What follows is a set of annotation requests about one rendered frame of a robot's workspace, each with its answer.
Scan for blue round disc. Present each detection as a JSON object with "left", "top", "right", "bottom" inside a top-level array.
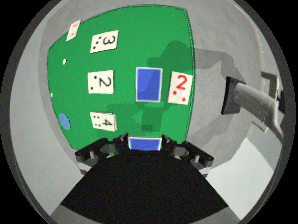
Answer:
[{"left": 59, "top": 113, "right": 71, "bottom": 130}]

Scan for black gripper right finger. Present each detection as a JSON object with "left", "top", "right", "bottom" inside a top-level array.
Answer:
[{"left": 155, "top": 134, "right": 214, "bottom": 178}]

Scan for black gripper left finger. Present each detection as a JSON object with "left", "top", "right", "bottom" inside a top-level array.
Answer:
[{"left": 75, "top": 133, "right": 136, "bottom": 175}]

